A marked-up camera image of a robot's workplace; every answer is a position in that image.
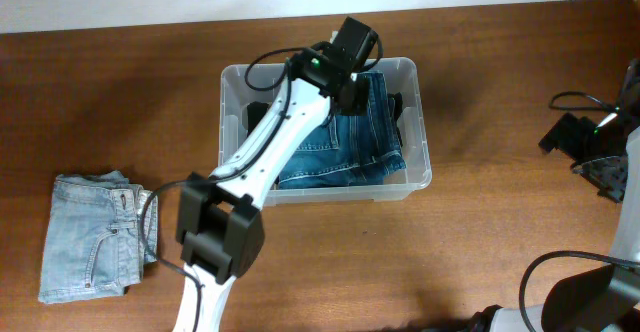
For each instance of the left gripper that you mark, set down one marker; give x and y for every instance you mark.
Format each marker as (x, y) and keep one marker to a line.
(362, 99)

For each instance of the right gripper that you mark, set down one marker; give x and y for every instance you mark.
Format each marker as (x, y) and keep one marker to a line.
(565, 134)

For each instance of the dark charcoal garment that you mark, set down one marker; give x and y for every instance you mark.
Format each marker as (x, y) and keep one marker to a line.
(396, 108)

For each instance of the dark blue jeans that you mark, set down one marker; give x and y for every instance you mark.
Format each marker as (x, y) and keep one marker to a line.
(348, 150)

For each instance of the black garment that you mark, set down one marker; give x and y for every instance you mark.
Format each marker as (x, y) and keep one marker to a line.
(255, 111)

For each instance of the light blue jeans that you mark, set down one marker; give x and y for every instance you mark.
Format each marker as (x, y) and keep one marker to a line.
(98, 239)

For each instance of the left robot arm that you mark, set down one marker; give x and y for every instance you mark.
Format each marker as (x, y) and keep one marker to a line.
(219, 226)

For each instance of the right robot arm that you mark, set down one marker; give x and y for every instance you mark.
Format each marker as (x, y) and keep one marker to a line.
(602, 299)

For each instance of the clear plastic storage container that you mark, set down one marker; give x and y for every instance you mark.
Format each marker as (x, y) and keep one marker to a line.
(401, 77)

